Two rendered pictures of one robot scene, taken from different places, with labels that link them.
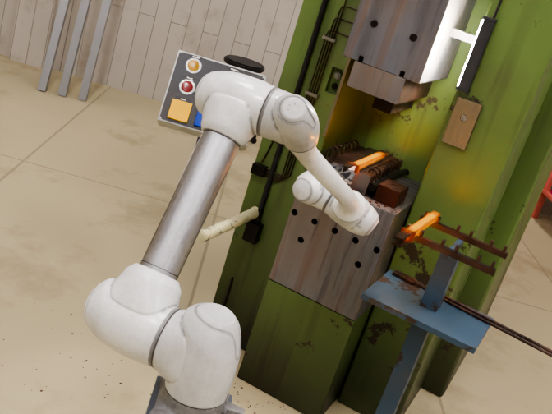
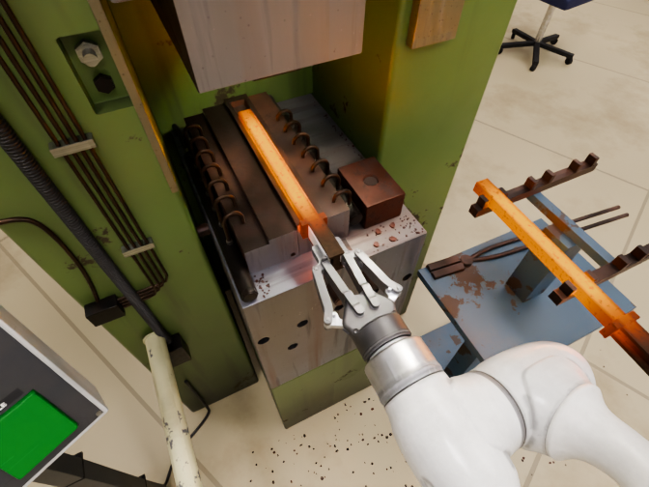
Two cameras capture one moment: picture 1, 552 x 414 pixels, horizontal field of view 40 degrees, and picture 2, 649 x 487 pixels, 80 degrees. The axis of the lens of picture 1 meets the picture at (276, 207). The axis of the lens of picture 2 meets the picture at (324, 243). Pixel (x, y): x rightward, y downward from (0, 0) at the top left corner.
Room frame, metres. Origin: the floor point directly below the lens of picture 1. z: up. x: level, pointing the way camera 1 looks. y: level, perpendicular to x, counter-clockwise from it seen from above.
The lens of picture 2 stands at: (2.39, 0.07, 1.50)
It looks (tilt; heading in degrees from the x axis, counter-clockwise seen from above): 53 degrees down; 313
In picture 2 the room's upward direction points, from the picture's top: straight up
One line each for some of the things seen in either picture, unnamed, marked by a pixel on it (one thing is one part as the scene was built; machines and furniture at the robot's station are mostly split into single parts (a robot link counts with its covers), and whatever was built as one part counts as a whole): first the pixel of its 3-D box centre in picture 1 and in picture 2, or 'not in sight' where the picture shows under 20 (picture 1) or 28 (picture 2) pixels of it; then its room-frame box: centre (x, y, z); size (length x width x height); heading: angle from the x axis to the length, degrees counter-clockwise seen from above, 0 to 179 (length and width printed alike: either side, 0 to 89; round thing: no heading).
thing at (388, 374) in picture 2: not in sight; (401, 368); (2.44, -0.13, 1.00); 0.09 x 0.06 x 0.09; 70
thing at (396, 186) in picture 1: (391, 193); (369, 191); (2.71, -0.39, 0.95); 0.12 x 0.09 x 0.07; 160
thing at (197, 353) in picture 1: (203, 349); not in sight; (1.58, 0.06, 0.77); 0.18 x 0.16 x 0.22; 77
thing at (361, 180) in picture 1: (362, 166); (258, 169); (2.91, -0.28, 0.96); 0.42 x 0.20 x 0.09; 160
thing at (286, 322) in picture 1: (319, 327); (298, 314); (2.90, -0.33, 0.23); 0.56 x 0.38 x 0.47; 160
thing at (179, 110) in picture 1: (179, 111); not in sight; (2.70, 0.44, 1.01); 0.07 x 0.05 x 0.07; 95
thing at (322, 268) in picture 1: (354, 231); (290, 236); (2.90, -0.33, 0.69); 0.56 x 0.38 x 0.45; 160
